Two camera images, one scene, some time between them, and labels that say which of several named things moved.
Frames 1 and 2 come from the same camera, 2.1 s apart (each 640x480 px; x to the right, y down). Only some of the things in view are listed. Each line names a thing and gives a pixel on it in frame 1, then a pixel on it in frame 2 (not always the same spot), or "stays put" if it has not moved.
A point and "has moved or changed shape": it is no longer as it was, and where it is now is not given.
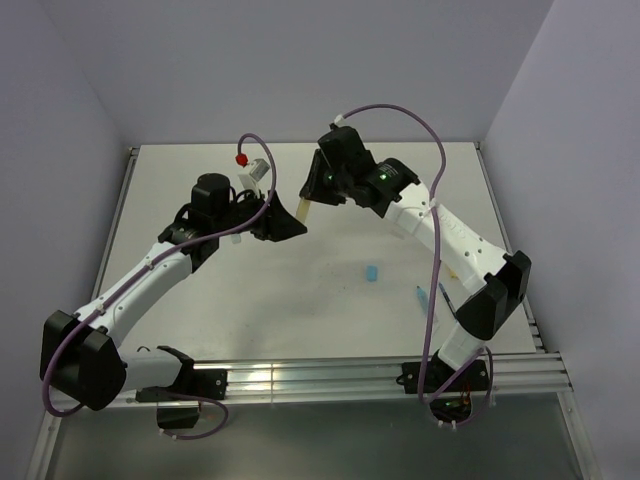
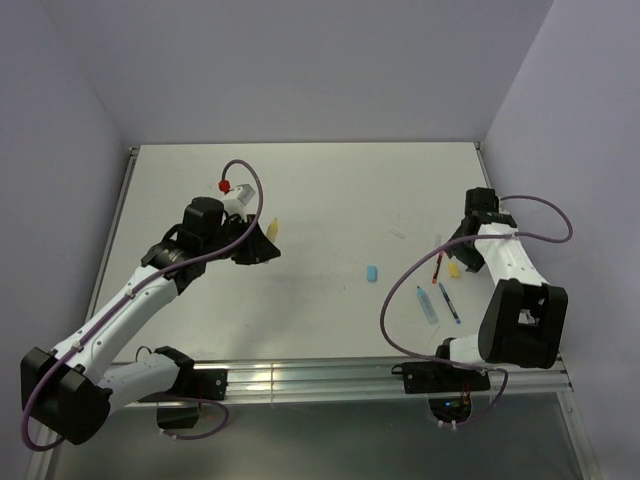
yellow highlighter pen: [302, 212] has moved or changed shape
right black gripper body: [340, 181] → [469, 256]
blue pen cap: [371, 273] stays put
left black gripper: [281, 224] → [257, 248]
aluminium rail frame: [289, 378] stays put
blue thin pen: [447, 298] stays put
